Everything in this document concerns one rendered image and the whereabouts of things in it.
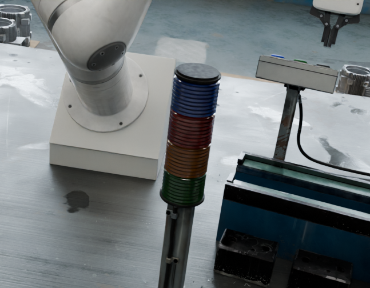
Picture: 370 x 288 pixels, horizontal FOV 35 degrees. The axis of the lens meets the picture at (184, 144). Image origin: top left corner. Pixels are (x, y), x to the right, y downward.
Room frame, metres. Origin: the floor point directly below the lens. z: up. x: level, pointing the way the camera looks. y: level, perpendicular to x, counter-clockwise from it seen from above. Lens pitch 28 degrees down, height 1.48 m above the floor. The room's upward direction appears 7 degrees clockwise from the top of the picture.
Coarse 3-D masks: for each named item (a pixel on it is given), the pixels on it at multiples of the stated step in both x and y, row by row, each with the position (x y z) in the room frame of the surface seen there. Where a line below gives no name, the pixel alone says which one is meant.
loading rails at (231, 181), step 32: (256, 160) 1.04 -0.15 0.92; (224, 192) 0.92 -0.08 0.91; (256, 192) 0.91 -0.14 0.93; (288, 192) 1.00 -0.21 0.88; (320, 192) 0.98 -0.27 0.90; (352, 192) 0.97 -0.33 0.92; (224, 224) 0.92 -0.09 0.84; (256, 224) 0.91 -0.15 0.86; (288, 224) 0.89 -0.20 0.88; (320, 224) 0.88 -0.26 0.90; (352, 224) 0.87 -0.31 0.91; (288, 256) 0.89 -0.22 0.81; (352, 256) 0.86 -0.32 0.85
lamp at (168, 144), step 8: (168, 144) 0.70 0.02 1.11; (168, 152) 0.69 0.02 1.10; (176, 152) 0.68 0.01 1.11; (184, 152) 0.68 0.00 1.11; (192, 152) 0.68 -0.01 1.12; (200, 152) 0.68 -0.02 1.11; (208, 152) 0.70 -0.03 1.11; (168, 160) 0.69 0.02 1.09; (176, 160) 0.68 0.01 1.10; (184, 160) 0.68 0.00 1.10; (192, 160) 0.68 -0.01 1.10; (200, 160) 0.68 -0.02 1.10; (208, 160) 0.70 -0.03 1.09; (168, 168) 0.69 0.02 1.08; (176, 168) 0.68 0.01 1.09; (184, 168) 0.68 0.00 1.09; (192, 168) 0.68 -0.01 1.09; (200, 168) 0.69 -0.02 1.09; (184, 176) 0.68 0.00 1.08; (192, 176) 0.68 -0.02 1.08; (200, 176) 0.69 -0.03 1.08
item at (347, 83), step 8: (344, 72) 3.36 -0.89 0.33; (352, 72) 3.47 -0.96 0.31; (360, 72) 3.46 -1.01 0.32; (368, 72) 3.42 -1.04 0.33; (256, 80) 3.54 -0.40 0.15; (264, 80) 3.56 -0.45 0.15; (344, 80) 3.34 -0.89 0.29; (352, 80) 3.30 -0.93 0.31; (360, 80) 3.30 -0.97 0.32; (368, 80) 3.34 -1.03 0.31; (336, 88) 3.43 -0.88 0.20; (344, 88) 3.35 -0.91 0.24; (352, 88) 3.32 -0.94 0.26; (360, 88) 3.32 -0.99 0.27; (368, 88) 3.34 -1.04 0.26; (368, 96) 3.34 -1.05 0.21
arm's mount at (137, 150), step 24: (144, 72) 1.25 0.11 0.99; (168, 72) 1.26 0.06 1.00; (168, 96) 1.22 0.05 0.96; (72, 120) 1.17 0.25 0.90; (144, 120) 1.17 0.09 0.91; (168, 120) 1.25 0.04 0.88; (72, 144) 1.13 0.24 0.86; (96, 144) 1.13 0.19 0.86; (120, 144) 1.13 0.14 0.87; (144, 144) 1.13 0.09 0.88; (96, 168) 1.12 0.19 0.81; (120, 168) 1.12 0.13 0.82; (144, 168) 1.12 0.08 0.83
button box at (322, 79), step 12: (264, 60) 1.22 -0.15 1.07; (276, 60) 1.22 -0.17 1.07; (288, 60) 1.22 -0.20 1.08; (264, 72) 1.22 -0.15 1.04; (276, 72) 1.21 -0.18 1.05; (288, 72) 1.21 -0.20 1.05; (300, 72) 1.20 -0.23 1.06; (312, 72) 1.20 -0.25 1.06; (324, 72) 1.19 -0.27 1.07; (336, 72) 1.19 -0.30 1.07; (288, 84) 1.20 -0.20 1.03; (300, 84) 1.19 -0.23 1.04; (312, 84) 1.19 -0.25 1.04; (324, 84) 1.18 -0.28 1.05
